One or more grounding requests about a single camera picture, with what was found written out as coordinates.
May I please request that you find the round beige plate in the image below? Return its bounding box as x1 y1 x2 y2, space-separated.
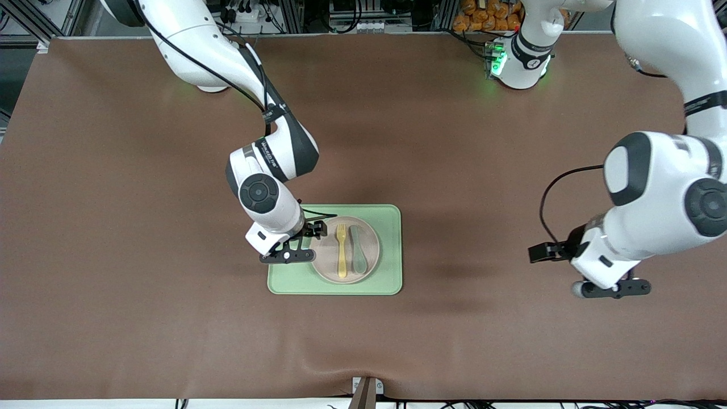
311 216 380 284

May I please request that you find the yellow plastic fork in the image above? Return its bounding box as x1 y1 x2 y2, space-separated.
336 223 349 279

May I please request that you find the grey-green plastic spoon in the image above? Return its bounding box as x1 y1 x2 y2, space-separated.
349 225 367 274

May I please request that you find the light green rectangular tray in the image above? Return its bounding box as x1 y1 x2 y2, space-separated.
267 204 403 296

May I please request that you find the brown table mat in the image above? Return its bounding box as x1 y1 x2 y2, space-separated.
0 34 727 402

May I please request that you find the white connector strip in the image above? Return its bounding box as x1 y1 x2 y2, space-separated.
328 19 394 34

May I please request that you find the white power strip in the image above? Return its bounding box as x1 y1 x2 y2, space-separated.
223 5 263 24

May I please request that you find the orange package pile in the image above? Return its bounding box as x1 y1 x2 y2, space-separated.
453 0 570 32

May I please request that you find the metal clamp bracket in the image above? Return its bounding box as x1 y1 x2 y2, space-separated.
348 376 385 409

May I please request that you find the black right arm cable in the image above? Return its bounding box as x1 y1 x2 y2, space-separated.
136 0 339 223

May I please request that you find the aluminium frame post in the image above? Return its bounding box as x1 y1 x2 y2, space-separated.
0 0 86 49

